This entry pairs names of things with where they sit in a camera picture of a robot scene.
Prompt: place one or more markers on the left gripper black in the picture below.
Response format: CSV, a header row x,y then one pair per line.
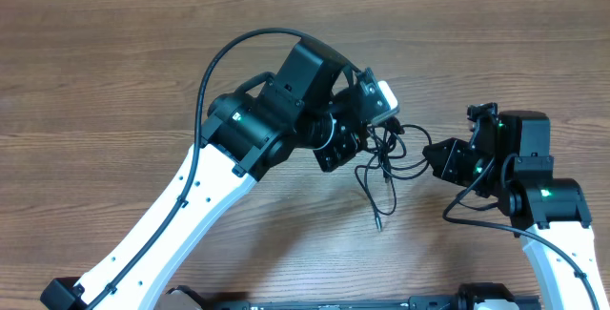
x,y
348,144

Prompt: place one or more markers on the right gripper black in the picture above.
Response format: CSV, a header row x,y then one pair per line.
x,y
453,151

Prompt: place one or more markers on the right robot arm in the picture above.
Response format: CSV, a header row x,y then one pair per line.
x,y
508,157

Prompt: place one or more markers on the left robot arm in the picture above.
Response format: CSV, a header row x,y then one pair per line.
x,y
316,101

